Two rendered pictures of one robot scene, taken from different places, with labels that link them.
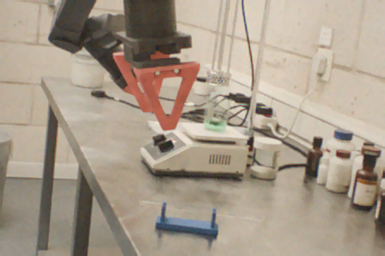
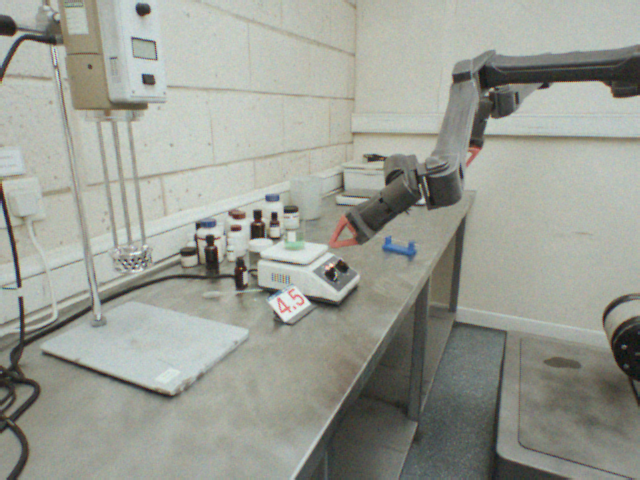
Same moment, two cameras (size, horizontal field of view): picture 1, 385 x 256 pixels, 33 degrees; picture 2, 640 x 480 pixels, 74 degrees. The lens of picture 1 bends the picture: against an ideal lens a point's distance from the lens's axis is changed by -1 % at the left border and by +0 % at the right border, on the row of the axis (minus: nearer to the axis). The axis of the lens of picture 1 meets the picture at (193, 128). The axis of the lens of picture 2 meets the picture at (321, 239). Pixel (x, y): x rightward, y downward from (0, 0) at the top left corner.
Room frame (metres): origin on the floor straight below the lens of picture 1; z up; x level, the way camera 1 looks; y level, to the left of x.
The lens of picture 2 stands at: (2.01, 0.64, 1.14)
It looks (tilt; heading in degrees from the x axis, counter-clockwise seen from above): 17 degrees down; 224
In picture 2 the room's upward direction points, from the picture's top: straight up
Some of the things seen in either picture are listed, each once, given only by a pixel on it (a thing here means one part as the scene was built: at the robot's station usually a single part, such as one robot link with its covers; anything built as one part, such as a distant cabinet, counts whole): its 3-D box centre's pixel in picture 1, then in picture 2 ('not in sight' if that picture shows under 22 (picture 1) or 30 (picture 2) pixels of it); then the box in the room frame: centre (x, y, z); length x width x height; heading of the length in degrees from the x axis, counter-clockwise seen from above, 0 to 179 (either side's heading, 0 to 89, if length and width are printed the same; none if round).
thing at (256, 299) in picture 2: not in sight; (255, 299); (1.51, -0.02, 0.76); 0.06 x 0.06 x 0.02
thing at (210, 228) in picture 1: (187, 217); (399, 244); (1.00, -0.01, 0.77); 0.10 x 0.03 x 0.04; 90
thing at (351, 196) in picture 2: not in sight; (369, 197); (0.51, -0.49, 0.77); 0.26 x 0.19 x 0.05; 112
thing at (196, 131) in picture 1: (211, 131); (295, 251); (1.38, -0.04, 0.83); 0.12 x 0.12 x 0.01; 18
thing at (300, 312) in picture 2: not in sight; (291, 303); (1.48, 0.06, 0.77); 0.09 x 0.06 x 0.04; 13
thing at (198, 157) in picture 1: (198, 150); (305, 270); (1.37, -0.01, 0.79); 0.22 x 0.13 x 0.08; 108
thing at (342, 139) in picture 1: (339, 155); (209, 240); (1.43, -0.33, 0.81); 0.06 x 0.06 x 0.11
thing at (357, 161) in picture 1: (367, 173); (239, 230); (1.30, -0.36, 0.80); 0.06 x 0.06 x 0.11
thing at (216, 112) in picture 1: (217, 113); (294, 232); (1.38, -0.05, 0.87); 0.06 x 0.05 x 0.08; 61
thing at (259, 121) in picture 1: (244, 109); not in sight; (2.12, -0.15, 0.77); 0.40 x 0.06 x 0.04; 19
